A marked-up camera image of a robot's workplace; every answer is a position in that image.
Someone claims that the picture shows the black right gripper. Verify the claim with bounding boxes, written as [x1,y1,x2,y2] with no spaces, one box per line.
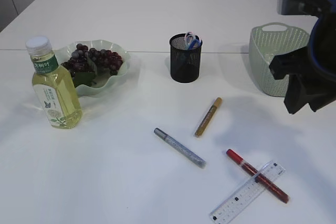
[269,14,335,114]

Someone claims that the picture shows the pink safety scissors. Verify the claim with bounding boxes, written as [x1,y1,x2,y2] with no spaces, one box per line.
[184,31,195,47]

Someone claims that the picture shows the purple grape bunch with leaf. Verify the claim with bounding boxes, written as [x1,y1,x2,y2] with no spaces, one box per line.
[61,43,124,87]

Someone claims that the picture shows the blue safety scissors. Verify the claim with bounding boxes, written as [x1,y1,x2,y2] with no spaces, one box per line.
[186,35,202,50]

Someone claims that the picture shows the red glitter pen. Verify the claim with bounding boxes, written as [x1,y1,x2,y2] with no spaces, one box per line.
[226,149,289,204]

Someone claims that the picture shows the yellow tea bottle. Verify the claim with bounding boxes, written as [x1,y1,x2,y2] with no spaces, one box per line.
[26,36,82,129]

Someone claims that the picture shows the clear plastic sheet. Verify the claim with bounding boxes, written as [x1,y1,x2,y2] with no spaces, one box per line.
[262,50,277,65]

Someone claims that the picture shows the green plastic woven basket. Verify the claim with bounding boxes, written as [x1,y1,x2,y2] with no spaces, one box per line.
[249,22,310,97]

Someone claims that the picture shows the clear plastic ruler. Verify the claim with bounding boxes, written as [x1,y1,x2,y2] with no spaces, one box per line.
[209,161,286,223]

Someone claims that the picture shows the green wavy glass plate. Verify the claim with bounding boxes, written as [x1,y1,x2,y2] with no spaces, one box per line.
[55,39,130,96]

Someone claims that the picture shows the black mesh pen holder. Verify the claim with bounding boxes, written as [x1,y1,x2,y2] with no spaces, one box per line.
[169,33,203,83]

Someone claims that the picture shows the gold glitter pen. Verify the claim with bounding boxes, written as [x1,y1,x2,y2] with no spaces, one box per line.
[194,97,223,137]

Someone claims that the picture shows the silver glitter pen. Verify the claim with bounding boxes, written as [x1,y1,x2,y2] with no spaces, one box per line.
[153,128,206,169]

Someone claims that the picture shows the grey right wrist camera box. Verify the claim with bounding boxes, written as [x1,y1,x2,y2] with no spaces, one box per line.
[277,0,335,17]

